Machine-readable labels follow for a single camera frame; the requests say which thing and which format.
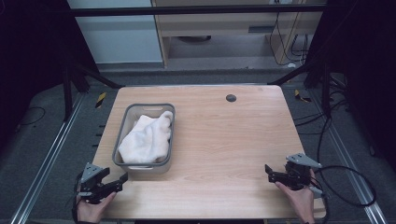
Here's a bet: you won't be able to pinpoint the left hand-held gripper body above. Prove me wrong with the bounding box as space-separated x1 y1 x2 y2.
76 161 109 205

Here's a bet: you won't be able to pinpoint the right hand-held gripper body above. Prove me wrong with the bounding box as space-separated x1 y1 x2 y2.
283 152 328 200

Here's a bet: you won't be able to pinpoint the person's right hand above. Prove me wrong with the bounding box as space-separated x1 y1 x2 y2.
275 169 317 224

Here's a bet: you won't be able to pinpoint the person's left hand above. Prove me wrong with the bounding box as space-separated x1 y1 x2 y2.
76 190 118 224

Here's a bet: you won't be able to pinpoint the grey plastic basket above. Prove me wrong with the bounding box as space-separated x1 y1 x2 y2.
111 103 177 175

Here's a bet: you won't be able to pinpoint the white towel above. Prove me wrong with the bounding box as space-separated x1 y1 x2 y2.
118 110 174 164

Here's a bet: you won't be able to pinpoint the yellow black floor tape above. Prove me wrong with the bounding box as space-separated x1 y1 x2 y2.
94 91 107 109
293 89 313 104

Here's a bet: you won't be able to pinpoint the black metal stand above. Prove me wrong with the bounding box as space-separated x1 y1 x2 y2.
61 55 126 123
266 57 332 119

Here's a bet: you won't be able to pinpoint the black curtain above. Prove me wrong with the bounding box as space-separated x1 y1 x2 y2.
303 0 396 172
0 0 101 157

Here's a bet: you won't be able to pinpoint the white cabinet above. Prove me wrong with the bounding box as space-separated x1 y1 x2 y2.
66 0 163 65

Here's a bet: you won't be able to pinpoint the light wooden desk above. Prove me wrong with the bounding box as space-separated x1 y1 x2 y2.
150 0 329 69

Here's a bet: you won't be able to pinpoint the aluminium floor rail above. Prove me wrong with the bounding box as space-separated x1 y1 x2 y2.
8 92 86 224
309 88 389 224

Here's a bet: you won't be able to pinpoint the black looped gripper cable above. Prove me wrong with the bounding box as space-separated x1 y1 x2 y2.
313 118 377 208

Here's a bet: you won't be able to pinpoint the black floor cable bundle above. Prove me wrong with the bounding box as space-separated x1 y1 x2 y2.
292 74 356 136

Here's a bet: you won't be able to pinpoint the black hanging desk cables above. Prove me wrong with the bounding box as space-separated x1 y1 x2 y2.
268 11 310 67

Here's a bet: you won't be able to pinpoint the black horizontal frame bar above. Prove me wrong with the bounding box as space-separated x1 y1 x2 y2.
46 3 331 18

